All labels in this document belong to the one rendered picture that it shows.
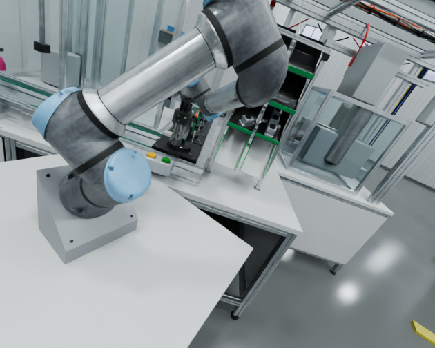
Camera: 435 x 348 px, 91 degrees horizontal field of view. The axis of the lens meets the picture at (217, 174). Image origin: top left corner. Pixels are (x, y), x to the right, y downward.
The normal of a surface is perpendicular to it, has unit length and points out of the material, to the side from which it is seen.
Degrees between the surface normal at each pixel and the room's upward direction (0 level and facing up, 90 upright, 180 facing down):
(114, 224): 45
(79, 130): 87
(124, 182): 52
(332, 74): 90
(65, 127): 76
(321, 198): 90
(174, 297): 0
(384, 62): 90
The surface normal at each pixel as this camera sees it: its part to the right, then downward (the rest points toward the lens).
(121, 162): 0.84, -0.13
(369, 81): -0.07, 0.44
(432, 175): -0.50, 0.24
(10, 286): 0.33, -0.84
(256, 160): 0.07, -0.32
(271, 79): 0.25, 0.78
